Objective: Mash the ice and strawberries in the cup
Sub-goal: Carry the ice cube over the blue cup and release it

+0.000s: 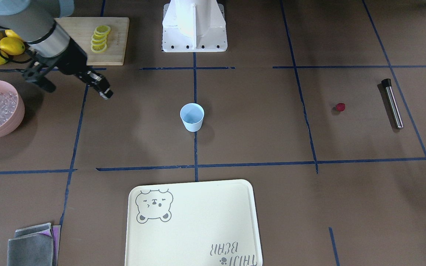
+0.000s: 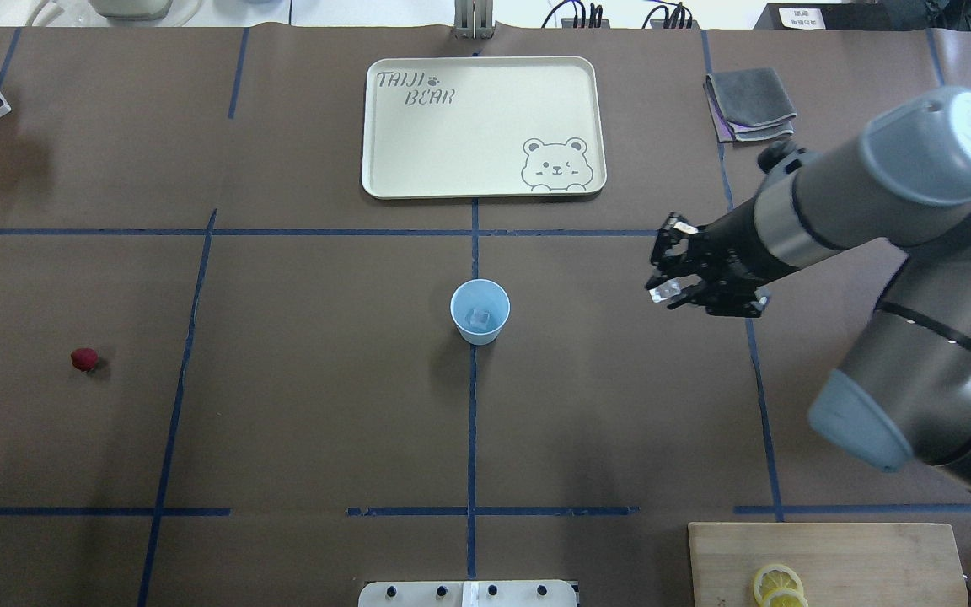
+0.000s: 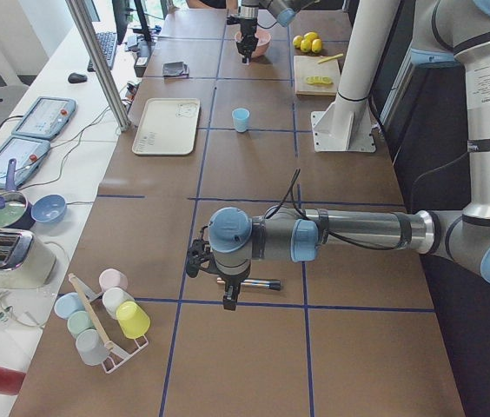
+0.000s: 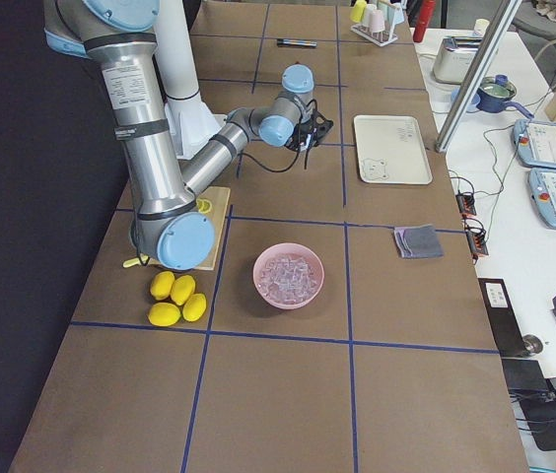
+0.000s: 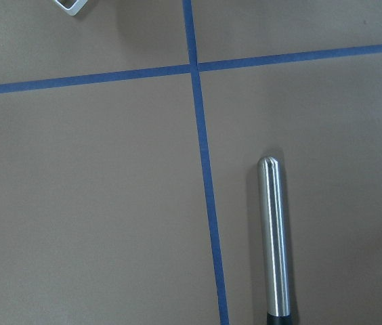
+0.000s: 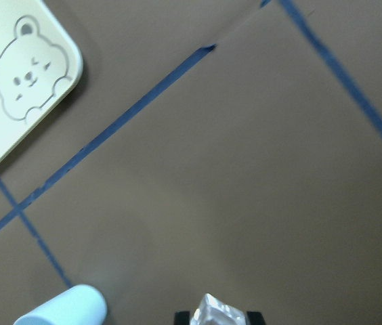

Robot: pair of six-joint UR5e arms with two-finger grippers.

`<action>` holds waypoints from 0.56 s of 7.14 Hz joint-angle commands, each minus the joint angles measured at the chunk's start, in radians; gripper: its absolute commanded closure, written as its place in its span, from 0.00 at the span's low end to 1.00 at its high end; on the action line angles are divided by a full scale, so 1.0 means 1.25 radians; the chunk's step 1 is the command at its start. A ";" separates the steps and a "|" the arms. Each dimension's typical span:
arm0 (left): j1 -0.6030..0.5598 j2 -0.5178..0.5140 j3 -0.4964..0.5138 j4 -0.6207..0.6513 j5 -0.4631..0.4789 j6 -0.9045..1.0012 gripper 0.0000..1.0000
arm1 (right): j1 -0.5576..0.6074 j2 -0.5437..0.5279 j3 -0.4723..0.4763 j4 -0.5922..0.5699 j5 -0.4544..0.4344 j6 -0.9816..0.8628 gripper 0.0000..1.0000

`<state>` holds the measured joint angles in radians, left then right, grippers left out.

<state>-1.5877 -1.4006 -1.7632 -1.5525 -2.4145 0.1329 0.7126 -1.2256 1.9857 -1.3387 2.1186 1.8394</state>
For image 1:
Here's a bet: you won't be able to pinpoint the steel muddler black tip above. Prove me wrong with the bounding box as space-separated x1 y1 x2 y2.
381 78 404 130

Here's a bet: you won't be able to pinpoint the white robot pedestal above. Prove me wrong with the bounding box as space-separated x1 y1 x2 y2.
161 0 228 53

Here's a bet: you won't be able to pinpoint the lemon slices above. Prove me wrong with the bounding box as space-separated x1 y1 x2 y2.
90 25 111 53

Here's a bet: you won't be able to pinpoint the cream bear tray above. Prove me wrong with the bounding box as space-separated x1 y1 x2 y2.
125 180 263 266

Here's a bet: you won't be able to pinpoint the red strawberry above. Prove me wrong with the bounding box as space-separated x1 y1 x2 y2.
335 103 345 112

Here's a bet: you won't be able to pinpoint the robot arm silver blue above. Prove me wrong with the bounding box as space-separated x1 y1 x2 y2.
0 0 113 100

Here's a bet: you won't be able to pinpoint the light blue plastic cup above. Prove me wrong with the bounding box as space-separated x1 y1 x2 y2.
180 103 205 132

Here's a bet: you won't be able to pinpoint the wooden cutting board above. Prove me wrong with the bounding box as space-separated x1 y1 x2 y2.
56 17 130 66

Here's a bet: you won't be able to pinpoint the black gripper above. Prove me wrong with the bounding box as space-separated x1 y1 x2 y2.
53 38 113 100

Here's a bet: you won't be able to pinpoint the grey folded cloth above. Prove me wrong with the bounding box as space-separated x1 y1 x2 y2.
7 222 61 266

